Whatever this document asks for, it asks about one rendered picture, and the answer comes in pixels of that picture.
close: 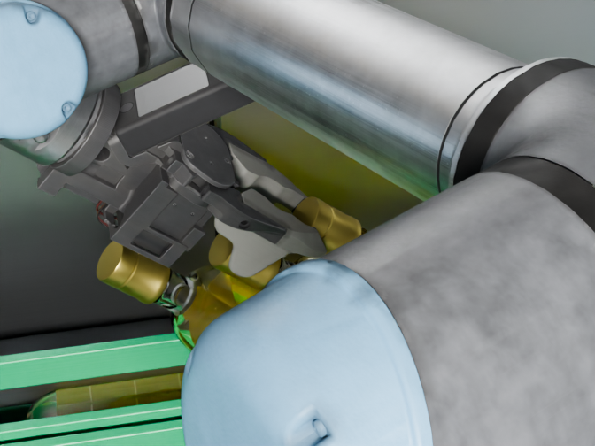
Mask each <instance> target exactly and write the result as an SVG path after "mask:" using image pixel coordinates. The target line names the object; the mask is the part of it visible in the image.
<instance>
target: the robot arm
mask: <svg viewBox="0 0 595 446"><path fill-rule="evenodd" d="M179 57H182V58H184V59H186V60H188V61H189V62H190V63H188V64H186V65H183V66H181V67H178V68H176V69H174V70H173V71H171V72H168V73H165V74H163V75H161V76H159V77H157V78H155V79H153V80H151V81H147V82H145V83H144V84H142V85H139V86H137V87H135V88H132V89H130V90H128V91H126V92H124V93H122V94H121V93H120V88H119V86H118V85H117V84H118V83H120V82H123V81H125V80H127V79H130V78H132V77H135V76H136V75H138V74H140V73H144V72H146V71H148V70H150V69H152V68H154V67H157V66H159V65H162V64H164V63H166V62H168V61H171V60H173V59H175V58H179ZM255 101H256V102H257V103H259V104H261V105H263V106H265V107H266V108H267V109H269V110H271V111H272V112H275V113H276V114H278V115H280V116H281V117H283V118H285V119H286V120H288V121H289V122H291V123H293V124H295V125H296V126H298V127H300V128H302V129H304V130H305V131H306V132H308V133H309V134H311V135H313V136H315V137H317V138H318V139H320V140H322V141H324V142H325V143H327V144H328V145H330V146H332V147H333V148H335V149H337V150H339V151H341V152H342V153H344V154H345V155H346V156H348V157H350V158H352V159H354V160H356V161H357V162H359V163H361V164H362V165H364V166H365V167H367V168H369V169H370V170H372V171H374V172H375V173H378V174H380V175H381V176H382V177H384V178H385V179H387V180H389V181H391V182H393V183H394V184H396V185H398V186H399V187H401V188H403V189H404V190H406V191H408V192H409V193H411V194H413V195H414V196H417V197H418V198H420V199H421V200H422V201H424V202H422V203H420V204H418V205H416V206H414V207H413V208H411V209H409V210H408V211H405V212H403V213H401V214H399V215H398V216H397V217H395V218H393V219H390V220H388V221H387V222H385V223H383V224H381V225H380V226H378V227H376V228H374V229H372V230H370V231H368V232H366V233H364V234H363V235H361V236H359V237H357V238H355V239H353V240H352V241H350V242H348V243H346V244H344V245H342V246H341V247H339V248H337V249H335V250H332V251H330V253H328V254H326V253H327V250H326V247H325V245H324V243H323V241H322V239H321V237H320V235H319V232H318V231H317V229H316V228H315V227H310V226H308V225H306V224H304V223H303V222H301V221H300V220H298V219H297V218H296V217H295V216H293V215H292V214H289V213H287V212H284V211H282V210H280V209H278V208H277V207H276V206H274V204H275V203H278V204H281V205H283V206H285V207H286V208H287V209H289V210H290V211H291V212H292V213H293V212H294V211H295V209H296V208H297V206H298V205H299V204H300V203H301V202H302V201H303V200H304V199H306V198H307V196H306V195H305V194H304V193H303V192H302V191H301V190H299V189H298V188H297V187H296V186H295V185H294V184H293V183H292V182H291V181H290V180H288V179H287V178H286V177H285V176H284V175H283V174H282V173H280V172H279V171H278V170H277V169H275V168H274V167H273V166H271V165H270V164H268V162H267V161H266V160H265V159H264V158H263V157H261V156H260V154H258V153H257V152H255V151H254V150H252V149H251V148H250V147H248V146H247V145H245V144H244V143H243V142H241V141H240V140H238V139H237V138H235V137H234V136H233V135H231V134H229V133H228V132H226V131H224V130H222V129H220V128H218V127H215V126H213V125H210V124H206V123H208V122H210V121H212V120H214V119H217V118H219V117H221V116H223V115H226V114H228V113H230V112H233V111H235V110H237V109H239V108H242V107H244V106H245V105H247V104H251V103H253V102H255ZM0 144H1V145H3V146H4V147H6V148H8V149H10V150H13V151H15V152H17V153H19V154H20V155H22V156H24V157H26V158H29V159H31V160H33V161H35V162H36V164H37V169H38V170H39V172H40V177H39V178H38V181H37V188H38V189H40V190H41V191H43V192H45V193H47V194H49V195H51V196H55V195H56V194H57V193H58V192H59V190H61V189H62V188H66V189H68V190H70V191H72V192H74V193H75V194H77V195H79V196H82V197H84V198H86V199H88V200H89V201H90V202H92V203H94V204H96V205H97V206H96V210H97V219H98V221H99V222H100V223H101V224H102V225H104V226H105V227H107V228H109V232H110V239H111V240H113V241H115V242H117V243H119V244H121V245H123V246H125V247H127V248H129V249H131V250H133V251H135V252H137V253H139V254H141V255H143V256H145V257H147V258H149V259H151V260H153V261H155V262H157V263H159V264H161V265H164V266H166V267H168V268H169V267H170V266H171V265H172V264H173V263H174V262H175V261H176V260H177V259H178V258H179V257H180V256H181V255H182V253H183V252H184V251H185V250H186V251H187V252H189V251H190V250H191V249H192V248H193V247H194V246H195V245H196V244H197V242H198V241H199V240H200V239H201V238H202V237H203V236H204V235H205V227H204V224H205V223H206V222H207V221H208V220H209V219H210V218H211V217H212V216H214V217H215V218H214V226H215V229H216V230H217V232H218V233H219V234H221V235H223V236H224V237H226V238H227V239H229V240H230V241H231V242H232V243H233V249H232V252H231V256H230V260H229V262H228V266H229V269H230V270H231V271H232V272H233V273H234V274H236V275H238V276H241V277H251V276H253V275H255V274H256V273H259V272H260V271H262V270H264V269H265V268H267V267H268V266H270V265H271V264H273V263H274V262H276V261H278V260H279V259H281V258H283V257H285V256H286V255H288V254H290V253H297V254H300V255H304V256H308V257H314V258H316V259H309V260H304V261H302V262H300V263H298V264H295V265H292V266H290V267H289V268H287V269H285V270H283V271H282V272H280V273H278V274H277V275H276V276H275V277H274V278H273V279H272V280H271V281H270V282H268V284H267V285H266V286H265V287H264V288H263V290H261V291H260V292H259V293H257V294H256V295H254V296H252V297H250V298H248V299H247V300H245V301H243V302H242V303H240V304H239V305H237V306H235V307H234V308H232V309H230V310H229V311H226V312H225V313H223V314H222V315H220V316H219V317H218V318H217V319H215V320H214V321H213V322H212V323H211V324H210V325H208V326H207V327H206V328H205V330H204V331H203V333H202V334H201V335H200V336H199V338H198V340H197V343H196V346H195V347H194V348H193V350H192V351H191V352H190V354H189V357H188V359H187V362H186V365H185V369H184V373H183V377H182V392H181V410H182V429H183V435H184V441H185V446H595V65H591V64H588V63H586V62H583V61H581V60H578V59H575V58H566V57H555V58H545V59H541V60H538V61H536V62H534V63H531V64H529V65H528V64H525V63H523V62H522V61H519V60H517V59H514V58H511V57H509V56H507V55H505V54H502V53H500V52H498V51H495V50H492V49H490V48H488V47H485V46H483V45H482V44H479V43H477V42H473V41H471V40H468V39H467V38H465V37H462V36H460V35H456V34H455V33H452V32H450V31H448V30H445V29H443V28H441V27H438V26H435V25H433V24H431V23H428V22H427V21H425V20H422V19H418V18H416V17H414V16H412V15H410V14H408V13H405V12H402V11H400V10H398V9H395V8H393V7H391V6H388V5H387V4H383V3H381V2H378V1H376V0H0ZM98 206H101V208H100V209H99V210H98ZM102 210H103V212H101V211H102ZM116 212H117V216H114V214H115V213H116ZM99 214H101V215H103V217H104V221H102V220H101V219H100V218H99ZM115 219H116V220H117V221H118V225H117V226H116V225H115ZM106 223H107V224H106ZM137 245H138V246H137ZM139 246H140V247H139ZM141 247H142V248H141ZM325 254H326V255H325Z"/></svg>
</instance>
